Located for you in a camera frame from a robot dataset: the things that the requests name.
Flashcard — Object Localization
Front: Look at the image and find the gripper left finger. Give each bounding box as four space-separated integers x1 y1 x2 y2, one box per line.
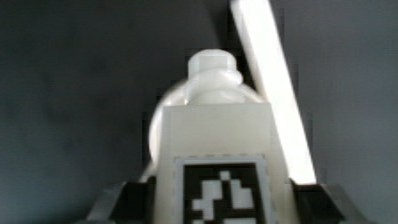
82 177 156 224

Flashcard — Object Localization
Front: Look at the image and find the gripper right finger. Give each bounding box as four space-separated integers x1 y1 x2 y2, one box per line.
291 182 362 224

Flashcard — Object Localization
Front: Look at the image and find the white U-shaped fence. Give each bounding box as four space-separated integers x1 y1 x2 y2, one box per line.
229 0 316 184

